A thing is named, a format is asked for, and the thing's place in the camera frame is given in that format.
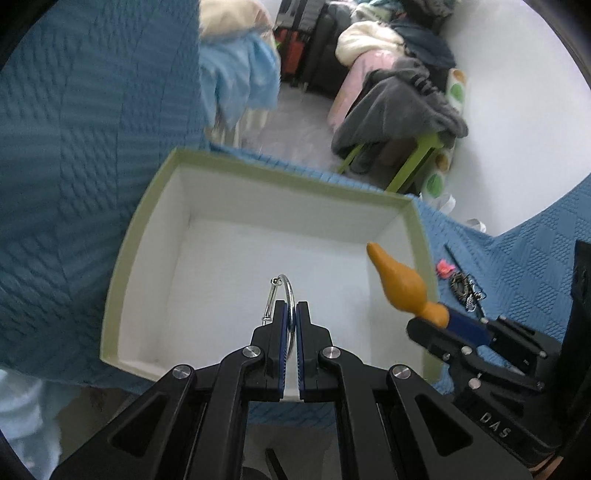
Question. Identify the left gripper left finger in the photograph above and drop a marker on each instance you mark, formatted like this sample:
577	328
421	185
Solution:
190	424

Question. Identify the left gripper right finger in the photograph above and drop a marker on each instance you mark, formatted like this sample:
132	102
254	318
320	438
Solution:
391	423

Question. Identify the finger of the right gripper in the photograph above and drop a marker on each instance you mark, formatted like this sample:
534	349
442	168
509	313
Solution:
457	343

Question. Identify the black long hair clip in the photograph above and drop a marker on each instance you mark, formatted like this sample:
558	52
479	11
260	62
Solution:
472	304

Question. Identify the pink hat hair clip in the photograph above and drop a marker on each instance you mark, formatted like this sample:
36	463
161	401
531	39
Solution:
445	269

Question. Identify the orange gourd hair clip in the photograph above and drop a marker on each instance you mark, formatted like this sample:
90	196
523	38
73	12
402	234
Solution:
405	289

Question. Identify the black cream patterned bangle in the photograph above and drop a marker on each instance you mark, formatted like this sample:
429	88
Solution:
460	285

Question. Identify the rolled green dotted mat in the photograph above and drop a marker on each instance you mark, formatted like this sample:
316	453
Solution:
439	164

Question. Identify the green open gift box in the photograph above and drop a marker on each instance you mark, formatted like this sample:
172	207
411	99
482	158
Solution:
193	273

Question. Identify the green plastic stool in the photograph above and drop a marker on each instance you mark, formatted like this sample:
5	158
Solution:
407	157

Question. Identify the grey blanket on stool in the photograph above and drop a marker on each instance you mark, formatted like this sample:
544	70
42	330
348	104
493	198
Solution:
397	103

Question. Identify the pile of clothes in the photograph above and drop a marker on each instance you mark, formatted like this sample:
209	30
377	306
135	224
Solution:
410	28

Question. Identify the red suitcase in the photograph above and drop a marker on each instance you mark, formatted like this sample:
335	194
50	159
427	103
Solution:
290	45

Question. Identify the blue textured sofa cover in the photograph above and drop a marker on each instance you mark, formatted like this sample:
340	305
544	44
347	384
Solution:
93	98

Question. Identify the grey black suitcase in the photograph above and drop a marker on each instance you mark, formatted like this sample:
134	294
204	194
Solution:
323	22

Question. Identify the light blue bed sheet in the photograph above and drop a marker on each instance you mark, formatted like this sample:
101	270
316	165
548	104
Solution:
238	73

